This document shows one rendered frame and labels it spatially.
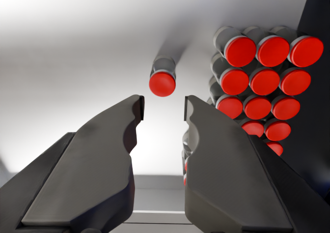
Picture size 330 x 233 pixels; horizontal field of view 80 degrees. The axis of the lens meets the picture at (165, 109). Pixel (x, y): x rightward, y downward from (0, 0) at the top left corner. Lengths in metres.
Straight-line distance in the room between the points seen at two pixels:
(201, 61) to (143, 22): 0.06
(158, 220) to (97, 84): 1.03
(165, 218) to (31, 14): 1.10
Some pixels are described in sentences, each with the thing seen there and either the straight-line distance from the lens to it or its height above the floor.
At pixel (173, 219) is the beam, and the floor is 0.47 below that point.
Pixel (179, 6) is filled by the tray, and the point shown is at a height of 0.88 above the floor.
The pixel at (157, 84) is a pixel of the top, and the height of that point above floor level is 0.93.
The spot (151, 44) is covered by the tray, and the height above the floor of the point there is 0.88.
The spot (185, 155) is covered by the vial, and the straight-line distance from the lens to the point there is 0.21.
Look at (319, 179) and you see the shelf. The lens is 0.35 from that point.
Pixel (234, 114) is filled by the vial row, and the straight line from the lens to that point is 0.17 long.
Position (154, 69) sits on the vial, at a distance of 0.16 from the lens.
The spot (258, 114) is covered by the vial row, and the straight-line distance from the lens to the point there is 0.18.
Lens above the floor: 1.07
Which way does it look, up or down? 59 degrees down
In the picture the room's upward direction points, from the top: 177 degrees counter-clockwise
